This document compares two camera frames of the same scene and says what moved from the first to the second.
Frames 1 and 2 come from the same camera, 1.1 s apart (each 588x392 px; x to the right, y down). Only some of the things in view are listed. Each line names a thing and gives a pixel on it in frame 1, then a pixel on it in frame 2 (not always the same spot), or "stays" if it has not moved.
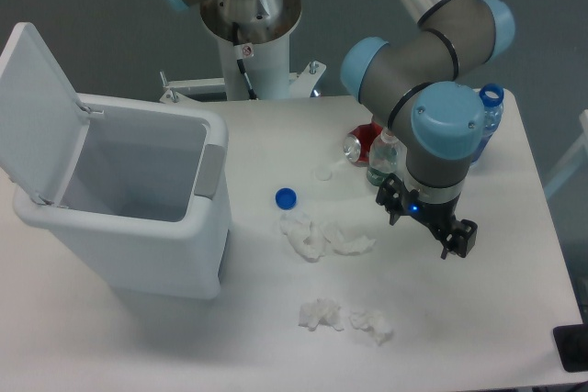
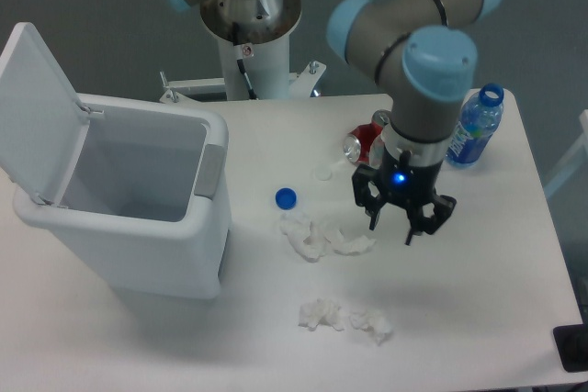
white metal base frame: [301, 84] stays
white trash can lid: [42, 121] stays
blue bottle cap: [286, 198] stays
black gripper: [438, 218] -> [404, 182]
